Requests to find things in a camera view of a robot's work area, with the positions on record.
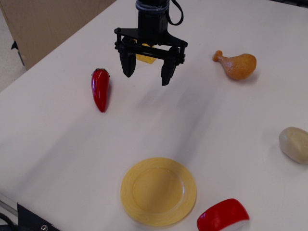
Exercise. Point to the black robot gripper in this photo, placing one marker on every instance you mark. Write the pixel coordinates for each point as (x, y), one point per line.
(152, 29)

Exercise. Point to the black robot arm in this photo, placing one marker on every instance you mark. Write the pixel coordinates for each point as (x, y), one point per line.
(151, 3)

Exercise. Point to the yellow plastic plate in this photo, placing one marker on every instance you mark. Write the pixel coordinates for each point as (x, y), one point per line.
(158, 192)

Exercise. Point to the toy chicken drumstick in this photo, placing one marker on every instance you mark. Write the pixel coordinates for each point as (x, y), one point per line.
(238, 67)

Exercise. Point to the yellow toy cheese wedge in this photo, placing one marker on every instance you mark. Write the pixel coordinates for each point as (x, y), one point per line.
(145, 58)

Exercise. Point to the red toy chili pepper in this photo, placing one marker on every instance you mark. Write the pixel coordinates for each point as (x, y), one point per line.
(100, 87)

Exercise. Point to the beige toy potato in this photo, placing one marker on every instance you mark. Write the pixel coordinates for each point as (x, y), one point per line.
(294, 143)

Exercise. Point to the black corner bracket with screw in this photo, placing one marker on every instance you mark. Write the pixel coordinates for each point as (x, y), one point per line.
(32, 222)

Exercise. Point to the red and white toy sushi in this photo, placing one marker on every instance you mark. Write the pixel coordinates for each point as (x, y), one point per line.
(227, 215)

